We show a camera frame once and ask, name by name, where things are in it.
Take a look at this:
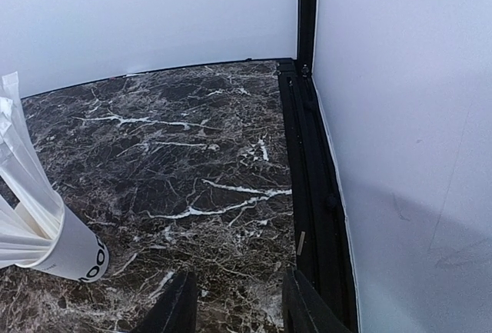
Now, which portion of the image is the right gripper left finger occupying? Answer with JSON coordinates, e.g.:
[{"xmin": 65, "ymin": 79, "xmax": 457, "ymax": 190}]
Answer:
[{"xmin": 132, "ymin": 271, "xmax": 198, "ymax": 333}]

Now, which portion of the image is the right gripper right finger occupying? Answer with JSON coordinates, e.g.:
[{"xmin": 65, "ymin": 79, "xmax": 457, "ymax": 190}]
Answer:
[{"xmin": 282, "ymin": 268, "xmax": 350, "ymax": 333}]

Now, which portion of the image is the white cup holding straws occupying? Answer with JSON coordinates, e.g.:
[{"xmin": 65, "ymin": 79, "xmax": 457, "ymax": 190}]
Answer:
[{"xmin": 28, "ymin": 205, "xmax": 110, "ymax": 283}]

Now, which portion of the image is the bundle of white wrapped straws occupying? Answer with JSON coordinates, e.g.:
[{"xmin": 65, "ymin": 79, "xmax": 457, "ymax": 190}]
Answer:
[{"xmin": 1, "ymin": 72, "xmax": 66, "ymax": 271}]

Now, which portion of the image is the black right side table rail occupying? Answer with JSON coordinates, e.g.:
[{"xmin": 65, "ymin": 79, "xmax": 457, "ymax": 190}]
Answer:
[{"xmin": 276, "ymin": 58, "xmax": 359, "ymax": 332}]

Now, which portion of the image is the right black frame post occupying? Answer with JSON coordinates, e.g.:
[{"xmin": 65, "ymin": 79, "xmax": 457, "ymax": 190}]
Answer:
[{"xmin": 296, "ymin": 0, "xmax": 317, "ymax": 78}]

